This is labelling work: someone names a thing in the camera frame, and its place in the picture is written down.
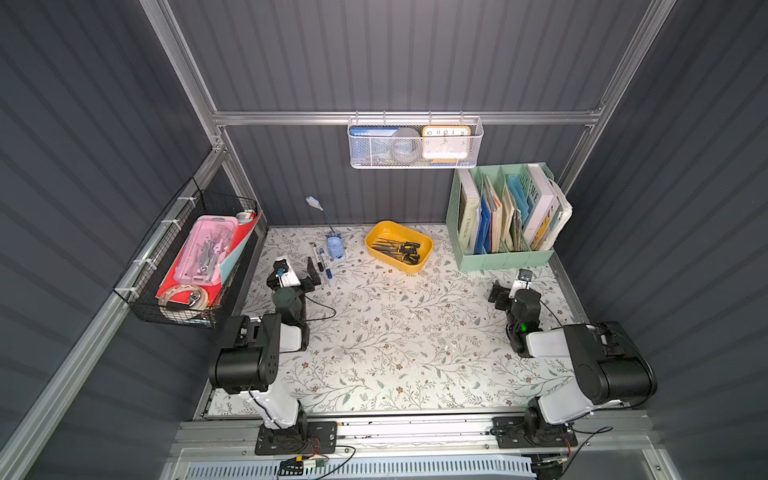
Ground white wire hanging basket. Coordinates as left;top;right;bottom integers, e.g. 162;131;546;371
347;116;485;170

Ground yellow storage tray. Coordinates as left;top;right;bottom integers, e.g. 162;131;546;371
365;220;434;275

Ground white book in organizer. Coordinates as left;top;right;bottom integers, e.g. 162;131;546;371
523;164;559;250

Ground pink plastic tool case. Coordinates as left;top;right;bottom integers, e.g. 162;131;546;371
173;215;238;286

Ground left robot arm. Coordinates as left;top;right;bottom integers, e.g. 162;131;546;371
209;257;321;438

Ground black marker pen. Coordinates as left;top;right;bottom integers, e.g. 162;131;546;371
310;242;325;272

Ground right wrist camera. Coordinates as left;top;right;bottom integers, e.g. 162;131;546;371
509;268;534;298

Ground blue box in basket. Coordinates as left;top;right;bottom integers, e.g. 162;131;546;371
348;126;398;167

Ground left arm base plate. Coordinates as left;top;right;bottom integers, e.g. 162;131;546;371
254;421;338;456

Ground yellow white clock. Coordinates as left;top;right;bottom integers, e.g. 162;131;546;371
422;125;472;162

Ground red folder in basket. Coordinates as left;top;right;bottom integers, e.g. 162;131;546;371
156;210;261;308

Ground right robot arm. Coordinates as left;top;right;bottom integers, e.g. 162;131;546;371
488;282;658;438

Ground black wire side basket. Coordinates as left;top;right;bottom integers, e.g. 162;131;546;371
114;180;262;328

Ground grey tape roll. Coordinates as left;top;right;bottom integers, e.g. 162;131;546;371
390;127;422;165

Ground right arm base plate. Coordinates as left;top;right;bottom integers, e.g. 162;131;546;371
489;416;578;449

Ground green file organizer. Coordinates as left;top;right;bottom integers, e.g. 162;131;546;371
446;163;573;272

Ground file tools in tray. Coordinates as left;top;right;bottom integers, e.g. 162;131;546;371
373;238;421;265

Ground blue marker pen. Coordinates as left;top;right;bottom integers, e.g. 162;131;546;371
318;248;333;279

